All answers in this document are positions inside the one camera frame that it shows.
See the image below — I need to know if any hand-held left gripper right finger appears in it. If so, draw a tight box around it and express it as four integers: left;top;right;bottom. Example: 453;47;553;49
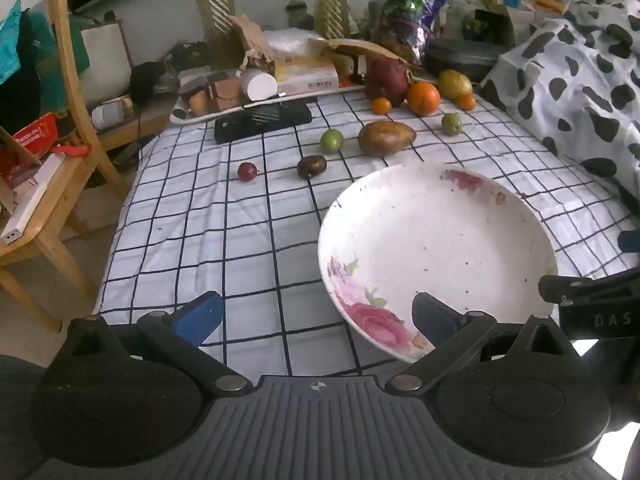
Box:
385;291;581;394

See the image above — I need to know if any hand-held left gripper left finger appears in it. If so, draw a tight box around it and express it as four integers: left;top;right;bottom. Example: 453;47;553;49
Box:
65;290;253;394

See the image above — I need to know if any dark brown passion fruit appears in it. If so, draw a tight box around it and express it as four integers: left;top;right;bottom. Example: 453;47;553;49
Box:
296;155;328;180

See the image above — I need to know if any yellow-green mango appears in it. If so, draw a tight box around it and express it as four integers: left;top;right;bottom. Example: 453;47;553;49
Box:
438;70;473;101

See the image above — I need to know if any long white box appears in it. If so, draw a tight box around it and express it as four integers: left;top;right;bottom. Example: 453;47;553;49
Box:
0;152;68;246

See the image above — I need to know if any teal cloth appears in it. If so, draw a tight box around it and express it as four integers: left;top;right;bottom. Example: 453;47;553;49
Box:
0;0;91;116

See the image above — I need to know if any brown leather pouch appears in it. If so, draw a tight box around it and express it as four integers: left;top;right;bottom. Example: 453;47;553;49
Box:
207;80;246;111

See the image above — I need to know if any purple root vegetable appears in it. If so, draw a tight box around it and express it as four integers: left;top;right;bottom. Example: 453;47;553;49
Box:
365;57;413;107

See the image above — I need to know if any long white tray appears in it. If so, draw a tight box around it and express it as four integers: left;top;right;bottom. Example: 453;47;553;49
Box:
170;75;381;126

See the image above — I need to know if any wooden chair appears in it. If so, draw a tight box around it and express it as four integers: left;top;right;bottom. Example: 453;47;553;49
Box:
0;0;131;333

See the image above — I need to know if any red box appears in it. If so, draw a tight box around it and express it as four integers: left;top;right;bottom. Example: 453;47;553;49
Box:
0;112;61;181

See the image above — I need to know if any white floral bowl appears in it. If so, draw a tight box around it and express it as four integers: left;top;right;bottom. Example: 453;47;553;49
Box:
317;162;558;364

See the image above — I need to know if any black lidded pan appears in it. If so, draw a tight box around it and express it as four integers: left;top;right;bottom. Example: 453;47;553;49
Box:
424;39;511;81

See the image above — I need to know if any white plastic bag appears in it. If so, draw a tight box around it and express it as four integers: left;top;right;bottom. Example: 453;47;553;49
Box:
262;29;321;58

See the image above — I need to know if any pale yellow carton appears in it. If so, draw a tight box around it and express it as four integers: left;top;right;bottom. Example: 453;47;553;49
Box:
275;55;341;97

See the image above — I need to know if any purple foil bag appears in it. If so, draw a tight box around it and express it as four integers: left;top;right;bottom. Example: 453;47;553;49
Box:
377;0;449;61

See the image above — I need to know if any brown oval fruit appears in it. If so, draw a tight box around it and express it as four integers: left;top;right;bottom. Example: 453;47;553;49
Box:
358;121;417;157

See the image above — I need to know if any large orange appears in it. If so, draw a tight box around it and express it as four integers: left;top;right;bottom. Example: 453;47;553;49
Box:
406;81;442;117

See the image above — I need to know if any black checked white sheet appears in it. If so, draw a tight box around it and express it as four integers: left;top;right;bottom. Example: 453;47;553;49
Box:
95;82;640;376

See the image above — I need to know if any white bottle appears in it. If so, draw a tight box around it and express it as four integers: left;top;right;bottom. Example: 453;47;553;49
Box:
91;97;133;130

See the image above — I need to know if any white fabric bag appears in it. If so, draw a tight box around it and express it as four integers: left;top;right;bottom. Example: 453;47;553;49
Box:
75;20;135;106

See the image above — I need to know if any crumpled brown paper bag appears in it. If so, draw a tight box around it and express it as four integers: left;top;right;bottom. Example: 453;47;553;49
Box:
227;14;276;76

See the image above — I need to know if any cow print blanket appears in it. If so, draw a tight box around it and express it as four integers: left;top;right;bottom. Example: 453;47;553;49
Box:
477;0;640;206

